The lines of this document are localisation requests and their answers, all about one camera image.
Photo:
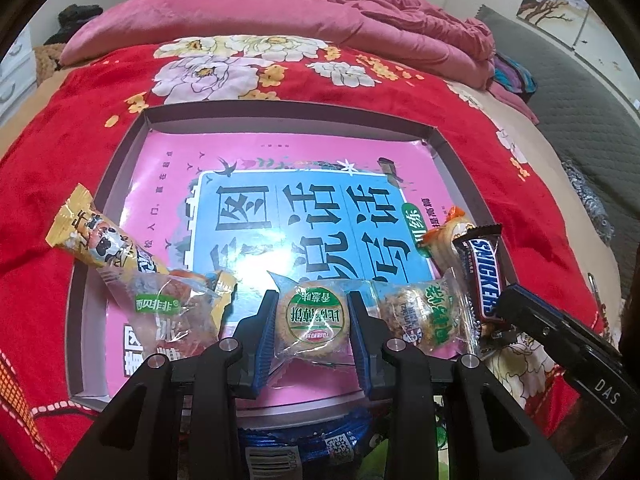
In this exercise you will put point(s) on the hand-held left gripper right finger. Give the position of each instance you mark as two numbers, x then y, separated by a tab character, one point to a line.
361	355

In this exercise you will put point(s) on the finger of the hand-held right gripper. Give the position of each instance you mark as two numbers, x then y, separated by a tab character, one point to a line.
545	325

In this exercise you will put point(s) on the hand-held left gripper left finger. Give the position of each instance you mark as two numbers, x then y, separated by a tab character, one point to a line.
265	350

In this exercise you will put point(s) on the round biscuit clear packet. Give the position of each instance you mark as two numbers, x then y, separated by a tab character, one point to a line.
307	322

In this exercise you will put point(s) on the light green snack packet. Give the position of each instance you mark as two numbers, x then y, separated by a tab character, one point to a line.
420	315

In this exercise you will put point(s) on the brown chocolate bar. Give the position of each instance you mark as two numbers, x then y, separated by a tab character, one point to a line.
482	280

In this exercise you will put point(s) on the clear cake packet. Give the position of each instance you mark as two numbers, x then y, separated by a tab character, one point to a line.
165	320

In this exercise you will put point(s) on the pink tray box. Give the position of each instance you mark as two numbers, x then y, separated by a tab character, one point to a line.
300	117

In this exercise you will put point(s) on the blue snack packet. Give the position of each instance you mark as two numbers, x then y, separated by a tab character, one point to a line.
300	452

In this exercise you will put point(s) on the grey patterned cloth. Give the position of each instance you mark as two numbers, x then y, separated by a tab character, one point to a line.
590	205

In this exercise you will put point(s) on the orange snack packet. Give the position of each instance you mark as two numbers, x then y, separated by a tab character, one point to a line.
442	245

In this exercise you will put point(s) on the beige bedsheet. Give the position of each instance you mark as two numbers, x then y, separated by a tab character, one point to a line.
540	170

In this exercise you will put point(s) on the yellow cow-print snack packet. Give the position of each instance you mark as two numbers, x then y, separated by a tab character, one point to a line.
95	240

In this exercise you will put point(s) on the pink printed paper sheet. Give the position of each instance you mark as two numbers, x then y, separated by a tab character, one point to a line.
200	155

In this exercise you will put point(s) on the grey padded headboard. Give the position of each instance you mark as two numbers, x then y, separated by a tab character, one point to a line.
575	110

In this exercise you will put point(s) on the colourful striped cloth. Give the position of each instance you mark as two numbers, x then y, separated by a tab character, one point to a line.
515	75

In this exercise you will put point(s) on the red floral blanket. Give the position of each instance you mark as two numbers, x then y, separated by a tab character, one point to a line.
75	120

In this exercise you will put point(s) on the pink quilt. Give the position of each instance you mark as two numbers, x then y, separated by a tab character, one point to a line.
250	15

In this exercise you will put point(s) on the wicker basket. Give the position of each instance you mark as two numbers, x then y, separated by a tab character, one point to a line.
47	60

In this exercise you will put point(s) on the white drawer cabinet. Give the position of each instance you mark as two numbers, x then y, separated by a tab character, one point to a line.
15	75

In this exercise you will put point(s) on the dark clothes pile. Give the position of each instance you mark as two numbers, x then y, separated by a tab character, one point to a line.
75	17

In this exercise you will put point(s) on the floral wall painting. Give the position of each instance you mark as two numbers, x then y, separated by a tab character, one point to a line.
545	0

